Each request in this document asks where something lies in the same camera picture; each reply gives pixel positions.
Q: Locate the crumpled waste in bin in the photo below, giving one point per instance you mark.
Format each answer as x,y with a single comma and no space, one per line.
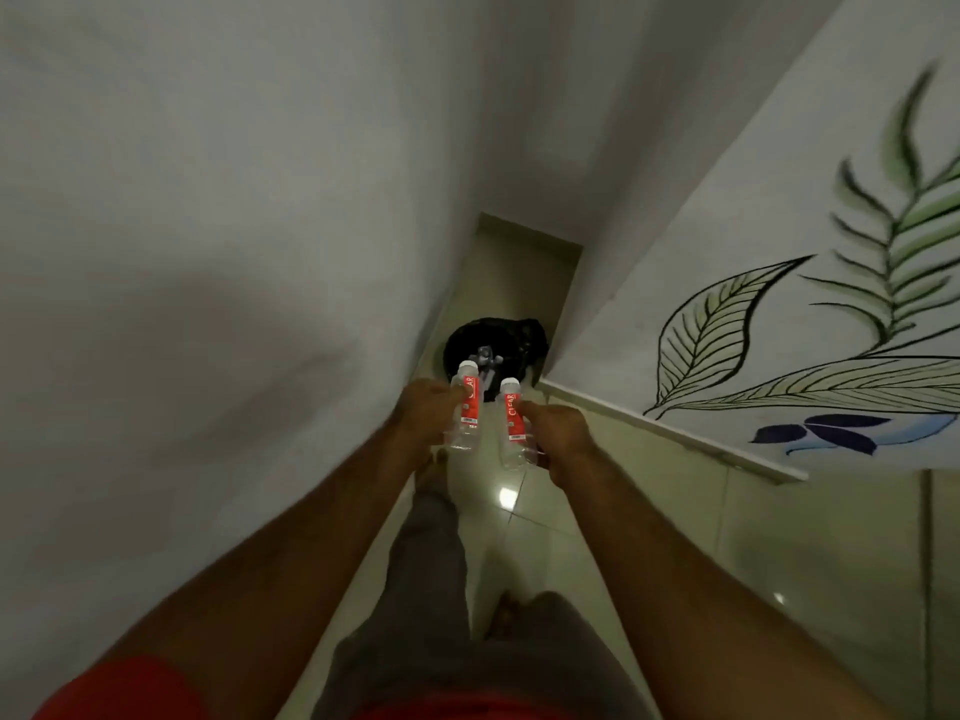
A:
487,359

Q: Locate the person's right foot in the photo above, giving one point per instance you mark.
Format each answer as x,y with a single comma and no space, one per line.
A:
504,614

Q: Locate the person's right hand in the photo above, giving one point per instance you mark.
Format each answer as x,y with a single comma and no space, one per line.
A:
561,442

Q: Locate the person's left hand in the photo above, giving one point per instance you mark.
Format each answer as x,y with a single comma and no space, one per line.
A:
426,412

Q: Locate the grey trousers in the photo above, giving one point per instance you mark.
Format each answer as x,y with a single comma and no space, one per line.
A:
442,629

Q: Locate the person's left foot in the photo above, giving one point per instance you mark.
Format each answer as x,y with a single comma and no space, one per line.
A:
431,468

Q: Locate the person's right thumb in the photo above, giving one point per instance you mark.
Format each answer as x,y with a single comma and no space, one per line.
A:
528,410

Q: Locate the person's left thumb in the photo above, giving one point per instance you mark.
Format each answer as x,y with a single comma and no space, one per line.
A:
454,393

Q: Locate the person's right forearm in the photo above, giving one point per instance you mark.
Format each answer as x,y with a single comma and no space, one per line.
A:
697,599

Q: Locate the person's left forearm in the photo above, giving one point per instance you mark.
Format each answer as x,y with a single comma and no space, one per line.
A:
285,562

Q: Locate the red shirt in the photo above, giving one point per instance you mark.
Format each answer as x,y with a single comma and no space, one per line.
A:
127,693

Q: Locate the clear bottle with red label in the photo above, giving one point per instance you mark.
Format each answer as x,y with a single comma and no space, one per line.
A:
512,423
466,403

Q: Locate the person's foot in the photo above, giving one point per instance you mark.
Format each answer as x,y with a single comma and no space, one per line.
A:
431,468
504,614

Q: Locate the black bin with bag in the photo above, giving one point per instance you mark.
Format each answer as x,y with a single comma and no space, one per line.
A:
517,344

